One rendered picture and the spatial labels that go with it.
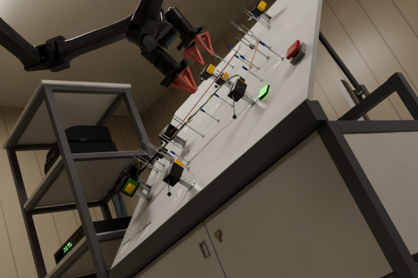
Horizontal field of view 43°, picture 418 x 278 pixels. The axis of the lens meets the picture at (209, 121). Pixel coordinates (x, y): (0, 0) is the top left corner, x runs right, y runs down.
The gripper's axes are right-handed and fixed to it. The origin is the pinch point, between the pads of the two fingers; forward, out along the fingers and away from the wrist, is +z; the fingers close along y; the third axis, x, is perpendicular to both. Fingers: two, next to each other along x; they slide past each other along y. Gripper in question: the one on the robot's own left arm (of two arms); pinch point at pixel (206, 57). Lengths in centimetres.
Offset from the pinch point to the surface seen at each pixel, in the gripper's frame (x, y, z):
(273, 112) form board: 10.8, -15.2, 28.0
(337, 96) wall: -224, 101, 45
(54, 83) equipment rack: -17, 97, -50
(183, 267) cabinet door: 26, 45, 50
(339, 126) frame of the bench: 14, -31, 42
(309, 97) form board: 15.9, -31.1, 31.0
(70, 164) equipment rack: 4, 95, -11
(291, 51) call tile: -4.7, -23.4, 16.8
